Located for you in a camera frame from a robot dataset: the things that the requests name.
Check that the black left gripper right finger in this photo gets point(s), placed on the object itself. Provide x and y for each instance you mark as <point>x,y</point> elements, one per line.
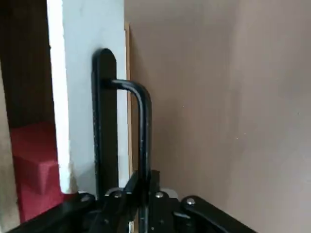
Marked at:
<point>194,213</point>

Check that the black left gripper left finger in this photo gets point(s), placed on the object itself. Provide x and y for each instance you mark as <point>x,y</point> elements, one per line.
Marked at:
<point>73,213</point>

